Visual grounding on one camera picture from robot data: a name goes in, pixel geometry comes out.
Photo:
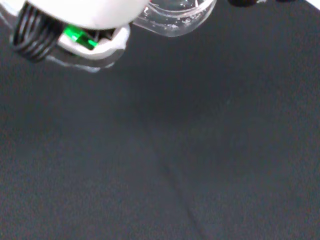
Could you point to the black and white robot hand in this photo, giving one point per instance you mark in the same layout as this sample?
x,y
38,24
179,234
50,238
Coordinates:
x,y
82,12

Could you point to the black bench cloth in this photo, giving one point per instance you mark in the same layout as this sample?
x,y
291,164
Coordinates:
x,y
160,150

